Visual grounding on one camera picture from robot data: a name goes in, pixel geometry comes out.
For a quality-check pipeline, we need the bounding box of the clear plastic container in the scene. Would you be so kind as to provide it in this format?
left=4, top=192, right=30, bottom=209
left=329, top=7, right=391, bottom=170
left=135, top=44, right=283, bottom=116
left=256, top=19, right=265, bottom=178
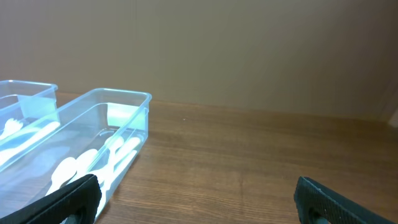
left=1, top=80, right=58, bottom=169
left=1, top=88, right=152, bottom=218

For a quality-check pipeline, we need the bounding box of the translucent white plastic spoon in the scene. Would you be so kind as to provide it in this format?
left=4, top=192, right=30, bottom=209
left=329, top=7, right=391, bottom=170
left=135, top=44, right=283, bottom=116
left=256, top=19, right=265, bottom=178
left=67, top=149, right=98, bottom=184

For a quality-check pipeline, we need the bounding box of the cream yellow plastic spoon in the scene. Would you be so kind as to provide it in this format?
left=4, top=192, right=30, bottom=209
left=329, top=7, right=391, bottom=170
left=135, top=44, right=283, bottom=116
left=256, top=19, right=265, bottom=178
left=113, top=137, right=141, bottom=165

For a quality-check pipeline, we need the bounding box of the right clear plastic container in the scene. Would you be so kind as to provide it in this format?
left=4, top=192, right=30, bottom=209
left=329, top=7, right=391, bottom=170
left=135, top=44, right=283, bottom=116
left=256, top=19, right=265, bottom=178
left=1, top=88, right=152, bottom=218

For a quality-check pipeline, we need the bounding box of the white plastic fork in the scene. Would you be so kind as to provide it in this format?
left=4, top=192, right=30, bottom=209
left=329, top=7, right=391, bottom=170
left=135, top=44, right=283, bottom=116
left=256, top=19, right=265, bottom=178
left=0, top=118, right=24, bottom=140

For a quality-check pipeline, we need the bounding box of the cream yellow plastic fork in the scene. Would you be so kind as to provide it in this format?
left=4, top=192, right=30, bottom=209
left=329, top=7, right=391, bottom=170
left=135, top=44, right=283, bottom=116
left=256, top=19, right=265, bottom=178
left=1, top=121, right=60, bottom=165

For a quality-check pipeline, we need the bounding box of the white spoon low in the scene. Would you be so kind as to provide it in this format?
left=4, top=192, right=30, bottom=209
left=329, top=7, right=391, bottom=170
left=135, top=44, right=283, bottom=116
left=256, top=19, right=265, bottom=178
left=89, top=137, right=124, bottom=185

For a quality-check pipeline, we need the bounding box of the left clear plastic container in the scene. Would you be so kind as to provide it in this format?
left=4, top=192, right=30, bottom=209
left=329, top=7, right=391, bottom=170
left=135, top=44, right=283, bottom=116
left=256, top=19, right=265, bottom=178
left=1, top=80, right=58, bottom=169

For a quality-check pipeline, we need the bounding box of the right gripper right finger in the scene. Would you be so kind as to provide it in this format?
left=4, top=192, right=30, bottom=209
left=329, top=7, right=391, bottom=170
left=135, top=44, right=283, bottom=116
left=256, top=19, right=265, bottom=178
left=294, top=177, right=393, bottom=224

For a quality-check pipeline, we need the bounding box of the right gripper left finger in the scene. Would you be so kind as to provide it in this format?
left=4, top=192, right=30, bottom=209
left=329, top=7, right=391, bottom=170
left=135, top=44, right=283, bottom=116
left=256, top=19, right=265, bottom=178
left=1, top=174, right=101, bottom=224

